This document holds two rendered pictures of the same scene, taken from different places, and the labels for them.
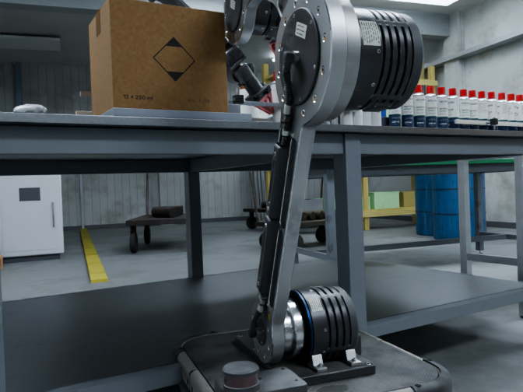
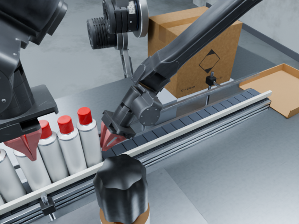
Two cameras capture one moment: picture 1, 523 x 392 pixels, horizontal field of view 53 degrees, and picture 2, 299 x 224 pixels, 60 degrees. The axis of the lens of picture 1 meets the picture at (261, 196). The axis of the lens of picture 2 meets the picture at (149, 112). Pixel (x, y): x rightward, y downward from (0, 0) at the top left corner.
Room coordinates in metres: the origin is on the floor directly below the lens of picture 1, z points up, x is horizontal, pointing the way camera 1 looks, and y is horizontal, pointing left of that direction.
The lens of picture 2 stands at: (2.46, 0.09, 1.49)
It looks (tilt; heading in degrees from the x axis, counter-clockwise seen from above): 39 degrees down; 180
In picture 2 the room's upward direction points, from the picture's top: straight up
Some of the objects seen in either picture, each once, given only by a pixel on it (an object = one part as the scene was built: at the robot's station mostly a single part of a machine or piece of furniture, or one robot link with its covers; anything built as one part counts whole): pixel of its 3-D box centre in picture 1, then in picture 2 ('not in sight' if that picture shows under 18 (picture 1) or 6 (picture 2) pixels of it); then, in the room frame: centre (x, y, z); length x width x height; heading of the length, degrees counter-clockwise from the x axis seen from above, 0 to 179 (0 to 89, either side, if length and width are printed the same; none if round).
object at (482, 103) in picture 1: (482, 112); not in sight; (2.56, -1.09, 0.98); 0.05 x 0.05 x 0.20
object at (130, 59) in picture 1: (156, 69); (190, 50); (1.41, 0.27, 0.99); 0.30 x 0.24 x 0.27; 119
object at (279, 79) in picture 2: not in sight; (285, 87); (1.50, 0.69, 0.85); 0.30 x 0.26 x 0.04; 121
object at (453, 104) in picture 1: (453, 110); not in sight; (2.45, -0.91, 0.98); 0.05 x 0.05 x 0.20
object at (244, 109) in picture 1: (247, 99); (126, 220); (2.21, 0.04, 1.03); 0.09 x 0.09 x 0.30
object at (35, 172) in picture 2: not in sight; (32, 164); (2.04, -0.21, 0.98); 0.05 x 0.05 x 0.20
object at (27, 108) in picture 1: (29, 110); not in sight; (1.17, 0.51, 0.85); 0.08 x 0.07 x 0.04; 137
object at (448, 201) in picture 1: (447, 199); not in sight; (6.19, -2.20, 0.43); 1.17 x 0.72 x 0.86; 15
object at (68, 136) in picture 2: not in sight; (72, 148); (1.99, -0.12, 0.98); 0.05 x 0.05 x 0.20
